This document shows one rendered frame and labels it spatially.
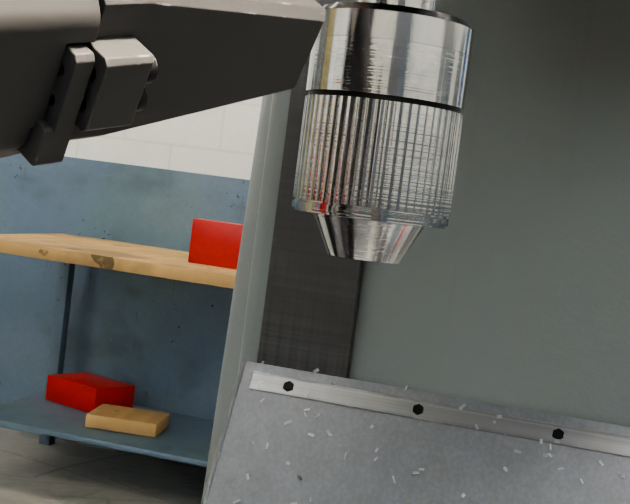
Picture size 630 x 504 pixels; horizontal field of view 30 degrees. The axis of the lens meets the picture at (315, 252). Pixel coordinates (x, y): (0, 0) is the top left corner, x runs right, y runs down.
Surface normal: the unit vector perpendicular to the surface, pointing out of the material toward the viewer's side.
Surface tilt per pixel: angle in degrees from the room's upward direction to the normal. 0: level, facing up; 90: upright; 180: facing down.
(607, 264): 90
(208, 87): 121
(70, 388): 90
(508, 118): 90
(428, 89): 90
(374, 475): 64
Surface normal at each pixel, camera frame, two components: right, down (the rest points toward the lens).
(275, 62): 0.64, 0.63
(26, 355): -0.28, 0.02
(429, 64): 0.45, 0.11
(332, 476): -0.21, -0.41
